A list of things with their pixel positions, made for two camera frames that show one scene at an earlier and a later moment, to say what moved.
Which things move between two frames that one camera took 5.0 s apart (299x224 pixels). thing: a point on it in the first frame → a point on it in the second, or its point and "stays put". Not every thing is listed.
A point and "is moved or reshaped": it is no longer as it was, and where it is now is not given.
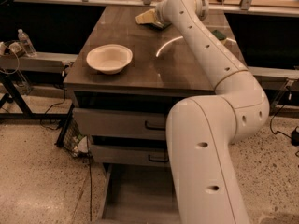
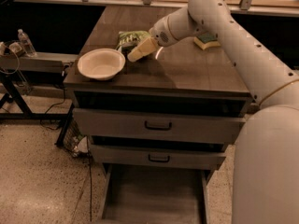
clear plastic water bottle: [26, 43] stays put
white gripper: [161, 16] → [161, 31]
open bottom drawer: [138, 193] stays put
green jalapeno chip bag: [159, 26] is moved or reshaped
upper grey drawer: [121, 123] stays put
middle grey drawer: [135, 155] stays put
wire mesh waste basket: [76, 142] stays put
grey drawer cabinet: [123, 84] stays put
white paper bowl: [109, 59] is moved or reshaped
